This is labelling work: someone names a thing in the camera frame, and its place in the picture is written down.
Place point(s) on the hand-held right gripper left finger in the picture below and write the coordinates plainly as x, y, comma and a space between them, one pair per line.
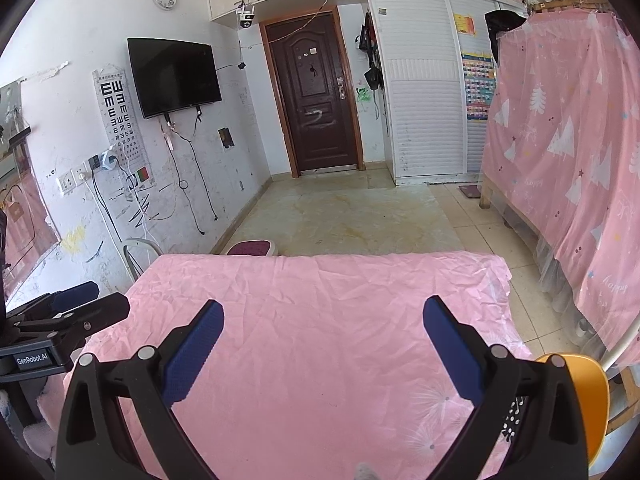
192, 355

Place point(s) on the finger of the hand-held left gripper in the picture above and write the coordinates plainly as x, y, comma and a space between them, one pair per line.
75, 294
105, 312

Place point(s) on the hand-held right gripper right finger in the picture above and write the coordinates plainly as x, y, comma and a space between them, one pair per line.
452, 355

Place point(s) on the white plastic chair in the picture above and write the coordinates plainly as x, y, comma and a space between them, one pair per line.
142, 247

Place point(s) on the black white patterned cloth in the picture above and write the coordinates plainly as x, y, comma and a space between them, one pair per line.
512, 417

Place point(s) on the pink fluffy cloth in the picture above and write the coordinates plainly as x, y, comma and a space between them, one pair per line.
39, 440

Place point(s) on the maroon stool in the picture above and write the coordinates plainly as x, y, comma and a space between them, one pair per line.
252, 248

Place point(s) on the pink bed sheet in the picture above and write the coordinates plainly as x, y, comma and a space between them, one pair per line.
325, 335

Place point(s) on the white charger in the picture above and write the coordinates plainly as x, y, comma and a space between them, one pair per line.
110, 159

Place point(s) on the yellow chair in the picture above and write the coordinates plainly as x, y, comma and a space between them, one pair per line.
590, 400

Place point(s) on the floor scale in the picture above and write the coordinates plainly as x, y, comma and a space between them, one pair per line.
470, 190

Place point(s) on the eye chart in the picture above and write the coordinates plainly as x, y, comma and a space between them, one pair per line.
120, 125

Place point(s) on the pink tree print curtain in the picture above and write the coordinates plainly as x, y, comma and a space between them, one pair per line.
565, 160

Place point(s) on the white louvered wardrobe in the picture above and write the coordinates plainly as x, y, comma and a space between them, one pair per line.
425, 100

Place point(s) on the colourful chart poster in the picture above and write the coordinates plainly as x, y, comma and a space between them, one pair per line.
478, 85

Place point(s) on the brown door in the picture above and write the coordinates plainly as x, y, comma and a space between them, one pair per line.
312, 95

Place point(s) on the black hanging bags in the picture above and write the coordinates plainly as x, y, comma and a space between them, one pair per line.
371, 60

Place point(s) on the black hanging clothing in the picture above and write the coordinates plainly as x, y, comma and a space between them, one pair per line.
500, 30

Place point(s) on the yellow poster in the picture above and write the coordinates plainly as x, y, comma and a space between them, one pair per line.
464, 24

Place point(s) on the wooden rack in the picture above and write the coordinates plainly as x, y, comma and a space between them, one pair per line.
565, 2

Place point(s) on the wall mirror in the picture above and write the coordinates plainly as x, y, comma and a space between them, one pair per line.
25, 200

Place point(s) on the white wall socket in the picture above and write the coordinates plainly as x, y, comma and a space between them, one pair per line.
66, 182

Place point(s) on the wooden bed frame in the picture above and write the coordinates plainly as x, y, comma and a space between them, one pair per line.
487, 195

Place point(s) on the dark wall box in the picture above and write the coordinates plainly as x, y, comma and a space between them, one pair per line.
225, 137

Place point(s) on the black wall television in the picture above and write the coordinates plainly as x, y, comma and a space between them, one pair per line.
172, 77

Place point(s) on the white security camera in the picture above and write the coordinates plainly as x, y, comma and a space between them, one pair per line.
246, 17

